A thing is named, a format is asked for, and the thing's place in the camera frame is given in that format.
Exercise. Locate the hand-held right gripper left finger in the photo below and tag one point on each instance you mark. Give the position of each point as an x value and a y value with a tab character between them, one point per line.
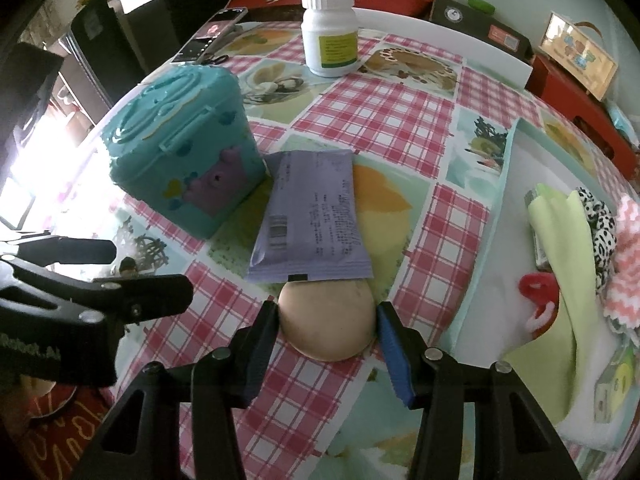
260	350

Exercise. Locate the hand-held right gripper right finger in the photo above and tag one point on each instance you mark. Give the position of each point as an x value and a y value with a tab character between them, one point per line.
395	360

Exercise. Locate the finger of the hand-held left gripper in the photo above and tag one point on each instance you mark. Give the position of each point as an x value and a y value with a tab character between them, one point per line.
75	251
150	295

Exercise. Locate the red plastic toy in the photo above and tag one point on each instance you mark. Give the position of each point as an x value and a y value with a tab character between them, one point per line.
532	290

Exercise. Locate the green tissue pack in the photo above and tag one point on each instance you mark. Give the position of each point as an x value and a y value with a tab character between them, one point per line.
540	245

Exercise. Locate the light green cloth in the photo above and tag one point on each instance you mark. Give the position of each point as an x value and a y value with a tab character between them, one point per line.
565	260

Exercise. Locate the yellow-green flower tissue pack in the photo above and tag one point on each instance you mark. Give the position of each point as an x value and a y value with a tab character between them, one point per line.
617	380

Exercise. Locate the pink white fuzzy sock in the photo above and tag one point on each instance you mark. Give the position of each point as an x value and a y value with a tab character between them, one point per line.
627	280

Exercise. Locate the red patterned cushion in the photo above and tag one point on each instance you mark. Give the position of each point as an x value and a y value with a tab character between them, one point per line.
60	440

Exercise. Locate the teal tin box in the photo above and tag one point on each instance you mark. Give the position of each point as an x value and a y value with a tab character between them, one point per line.
175	145

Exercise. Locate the purple printed packet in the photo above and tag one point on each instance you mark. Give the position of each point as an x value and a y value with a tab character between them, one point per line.
310	210

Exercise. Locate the black cabinet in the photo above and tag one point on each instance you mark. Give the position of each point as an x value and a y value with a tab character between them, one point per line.
125	50

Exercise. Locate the black smartphone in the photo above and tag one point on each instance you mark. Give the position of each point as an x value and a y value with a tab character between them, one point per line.
210	35

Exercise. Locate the white pill bottle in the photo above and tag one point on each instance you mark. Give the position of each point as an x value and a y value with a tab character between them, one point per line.
330	35

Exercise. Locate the white rectangular box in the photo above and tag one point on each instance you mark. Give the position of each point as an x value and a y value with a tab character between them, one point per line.
450	45

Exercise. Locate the pale blue wipes packet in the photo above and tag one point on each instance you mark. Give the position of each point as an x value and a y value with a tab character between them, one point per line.
625	122

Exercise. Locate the black labelled box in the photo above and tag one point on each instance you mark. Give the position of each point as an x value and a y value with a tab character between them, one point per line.
480	27

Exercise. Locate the green funnel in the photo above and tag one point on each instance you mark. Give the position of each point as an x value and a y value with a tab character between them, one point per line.
481	6

